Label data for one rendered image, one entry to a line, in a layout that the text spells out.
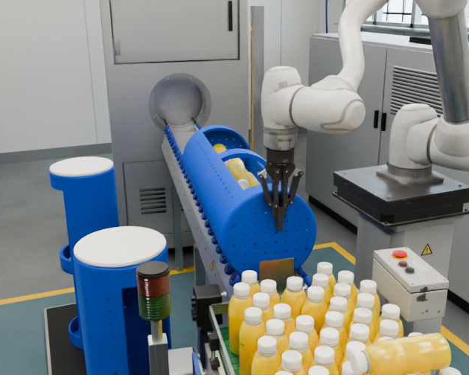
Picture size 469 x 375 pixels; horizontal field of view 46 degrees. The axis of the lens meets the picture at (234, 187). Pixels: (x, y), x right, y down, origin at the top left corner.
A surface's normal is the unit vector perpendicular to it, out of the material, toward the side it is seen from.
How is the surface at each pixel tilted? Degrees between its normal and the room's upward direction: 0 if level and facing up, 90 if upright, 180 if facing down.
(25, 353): 0
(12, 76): 90
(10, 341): 0
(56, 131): 90
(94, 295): 90
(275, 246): 90
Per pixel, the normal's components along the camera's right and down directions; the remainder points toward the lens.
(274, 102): -0.66, 0.20
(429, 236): 0.34, 0.30
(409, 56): -0.94, 0.12
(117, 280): 0.14, 0.32
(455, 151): -0.63, 0.61
